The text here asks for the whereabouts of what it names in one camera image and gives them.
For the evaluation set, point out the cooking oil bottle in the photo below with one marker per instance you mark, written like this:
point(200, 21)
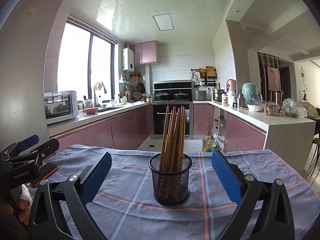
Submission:
point(207, 142)

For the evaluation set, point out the black bar stool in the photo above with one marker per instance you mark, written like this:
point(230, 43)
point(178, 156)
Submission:
point(315, 158)

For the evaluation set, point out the black mesh pen holder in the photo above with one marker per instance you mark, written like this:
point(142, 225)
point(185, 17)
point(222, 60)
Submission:
point(170, 188)

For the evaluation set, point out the plaid grey tablecloth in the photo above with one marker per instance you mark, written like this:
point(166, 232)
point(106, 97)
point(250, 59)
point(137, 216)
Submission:
point(125, 208)

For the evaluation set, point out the bamboo chopstick one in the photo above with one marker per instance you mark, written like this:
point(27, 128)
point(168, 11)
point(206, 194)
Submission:
point(164, 139)

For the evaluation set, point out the bamboo chopstick six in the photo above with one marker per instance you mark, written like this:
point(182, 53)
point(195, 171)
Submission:
point(180, 140)

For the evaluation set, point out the clear snack container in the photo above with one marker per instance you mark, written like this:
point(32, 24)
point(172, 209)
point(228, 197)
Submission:
point(271, 109)

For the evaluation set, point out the white wall water heater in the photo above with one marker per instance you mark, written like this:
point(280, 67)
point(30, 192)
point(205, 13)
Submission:
point(128, 60)

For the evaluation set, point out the plastic bag on counter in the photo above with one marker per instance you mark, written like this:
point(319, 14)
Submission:
point(292, 109)

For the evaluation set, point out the bamboo chopstick two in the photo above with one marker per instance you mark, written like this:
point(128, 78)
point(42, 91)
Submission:
point(163, 169)

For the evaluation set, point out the bamboo chopstick seven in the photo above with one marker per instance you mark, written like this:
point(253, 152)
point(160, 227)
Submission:
point(183, 137)

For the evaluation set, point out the bamboo chopstick four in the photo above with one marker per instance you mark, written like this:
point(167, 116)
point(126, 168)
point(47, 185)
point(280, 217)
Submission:
point(173, 143)

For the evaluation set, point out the black wall spice rack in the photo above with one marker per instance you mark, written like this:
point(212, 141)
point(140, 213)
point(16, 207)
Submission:
point(206, 76)

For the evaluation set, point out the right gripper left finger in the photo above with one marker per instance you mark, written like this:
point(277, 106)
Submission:
point(47, 220)

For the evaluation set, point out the orange-edged smartphone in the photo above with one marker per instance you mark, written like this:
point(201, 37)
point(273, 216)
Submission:
point(45, 171)

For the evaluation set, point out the person left hand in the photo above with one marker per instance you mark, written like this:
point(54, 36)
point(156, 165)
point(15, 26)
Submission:
point(25, 202)

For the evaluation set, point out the bamboo chopstick eight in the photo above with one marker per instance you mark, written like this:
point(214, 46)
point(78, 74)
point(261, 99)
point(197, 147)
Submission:
point(175, 145)

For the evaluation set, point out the black wok with lid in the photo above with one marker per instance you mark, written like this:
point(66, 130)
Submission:
point(162, 96)

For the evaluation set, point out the pink bowl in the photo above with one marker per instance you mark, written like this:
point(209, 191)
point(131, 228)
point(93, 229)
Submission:
point(90, 111)

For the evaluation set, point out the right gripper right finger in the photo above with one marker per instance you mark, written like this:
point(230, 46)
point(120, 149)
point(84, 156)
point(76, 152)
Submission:
point(275, 220)

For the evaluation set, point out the pink kettle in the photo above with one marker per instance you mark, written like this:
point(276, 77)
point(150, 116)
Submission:
point(231, 86)

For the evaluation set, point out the white countertop oven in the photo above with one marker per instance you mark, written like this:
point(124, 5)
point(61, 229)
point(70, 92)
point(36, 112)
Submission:
point(60, 106)

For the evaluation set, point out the steel stock pot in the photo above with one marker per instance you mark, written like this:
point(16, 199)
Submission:
point(218, 94)

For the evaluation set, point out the white bowl on counter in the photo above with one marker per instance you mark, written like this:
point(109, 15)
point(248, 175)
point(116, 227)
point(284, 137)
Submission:
point(257, 107)

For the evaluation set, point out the bamboo chopstick three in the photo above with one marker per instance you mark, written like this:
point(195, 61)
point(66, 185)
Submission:
point(170, 139)

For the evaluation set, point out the black pot with lid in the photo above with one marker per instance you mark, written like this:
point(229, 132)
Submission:
point(181, 96)

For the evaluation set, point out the pink upper cabinet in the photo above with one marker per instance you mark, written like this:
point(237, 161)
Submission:
point(144, 53)

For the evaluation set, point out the bamboo chopstick five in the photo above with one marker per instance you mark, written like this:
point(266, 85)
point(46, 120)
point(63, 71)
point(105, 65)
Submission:
point(177, 151)

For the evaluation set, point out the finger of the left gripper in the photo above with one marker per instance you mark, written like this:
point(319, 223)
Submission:
point(42, 152)
point(17, 147)

